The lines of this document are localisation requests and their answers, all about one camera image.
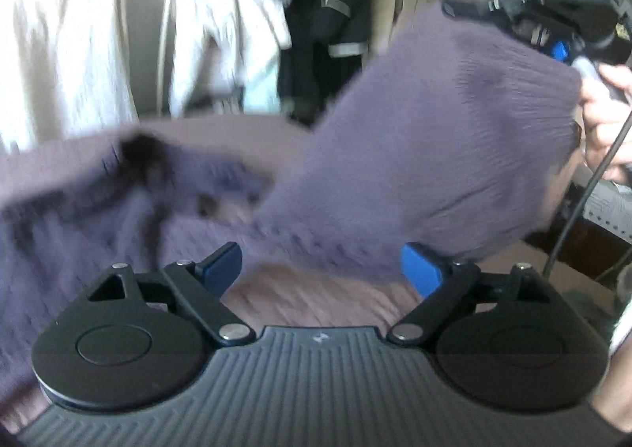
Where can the white printed box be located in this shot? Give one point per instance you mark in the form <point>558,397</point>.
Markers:
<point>610,210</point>

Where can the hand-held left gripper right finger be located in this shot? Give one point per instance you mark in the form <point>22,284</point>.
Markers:
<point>419,269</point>

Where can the white hanging bedsheet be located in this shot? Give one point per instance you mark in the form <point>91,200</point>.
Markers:
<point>59,42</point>

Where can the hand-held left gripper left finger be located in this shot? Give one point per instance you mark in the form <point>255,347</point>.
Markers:
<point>222,269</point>

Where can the white hanging garment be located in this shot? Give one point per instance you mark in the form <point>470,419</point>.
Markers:
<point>222,47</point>

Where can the white cloth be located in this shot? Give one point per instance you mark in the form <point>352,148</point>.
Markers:
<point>622,333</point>

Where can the light blue cloth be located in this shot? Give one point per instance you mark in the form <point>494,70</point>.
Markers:
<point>259,89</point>

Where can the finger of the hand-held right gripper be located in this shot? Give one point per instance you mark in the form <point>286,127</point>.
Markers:
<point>559,51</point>
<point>469,8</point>

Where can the black jacket with reflective strips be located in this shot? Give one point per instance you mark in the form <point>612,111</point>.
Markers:
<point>326,32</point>

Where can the white curved pole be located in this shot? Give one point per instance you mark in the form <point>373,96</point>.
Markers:
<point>170,17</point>

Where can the dark purple knit sweater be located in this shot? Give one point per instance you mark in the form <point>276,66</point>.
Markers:
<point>419,131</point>

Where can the person's right hand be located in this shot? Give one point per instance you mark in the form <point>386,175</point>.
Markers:
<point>605,121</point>

